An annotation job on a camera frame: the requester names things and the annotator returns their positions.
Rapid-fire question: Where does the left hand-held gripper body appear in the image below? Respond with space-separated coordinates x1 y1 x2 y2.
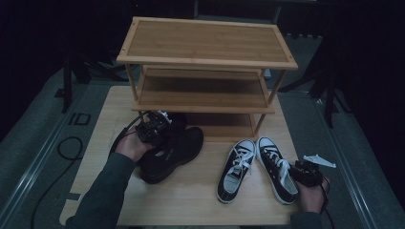
135 110 173 145

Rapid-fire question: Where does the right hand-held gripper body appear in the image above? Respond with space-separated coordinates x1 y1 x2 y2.
300 154 337 188

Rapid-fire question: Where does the black white canvas sneaker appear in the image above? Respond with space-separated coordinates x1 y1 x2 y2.
216 138 257 204
255 135 300 205

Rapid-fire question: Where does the black leather shoe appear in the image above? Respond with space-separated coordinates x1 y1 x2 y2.
139 126 204 185
165 112 189 135

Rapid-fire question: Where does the wooden three-tier shoe rack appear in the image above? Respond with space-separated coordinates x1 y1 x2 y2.
116 16 299 143

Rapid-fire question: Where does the person's right hand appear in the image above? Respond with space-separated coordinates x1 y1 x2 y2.
296 177 330 214

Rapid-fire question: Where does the person's left hand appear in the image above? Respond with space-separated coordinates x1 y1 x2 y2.
114 127 154 162

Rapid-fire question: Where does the black tape floor marking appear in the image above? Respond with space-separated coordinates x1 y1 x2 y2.
68 113 92 126

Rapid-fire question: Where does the black metal stand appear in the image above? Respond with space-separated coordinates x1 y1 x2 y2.
61 55 128 114
278 34 352 129

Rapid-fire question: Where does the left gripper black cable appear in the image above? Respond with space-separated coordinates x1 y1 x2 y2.
109 111 151 154

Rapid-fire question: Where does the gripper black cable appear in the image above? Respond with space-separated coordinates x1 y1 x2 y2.
318 176 336 229
109 111 151 154

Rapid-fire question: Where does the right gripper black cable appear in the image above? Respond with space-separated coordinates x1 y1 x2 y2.
318 176 336 229

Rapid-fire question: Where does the grey metal floor rail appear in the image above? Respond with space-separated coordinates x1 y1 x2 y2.
313 94 380 229
0 84 94 220

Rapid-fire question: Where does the black floor cable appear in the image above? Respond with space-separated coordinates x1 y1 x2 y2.
31 136 84 229

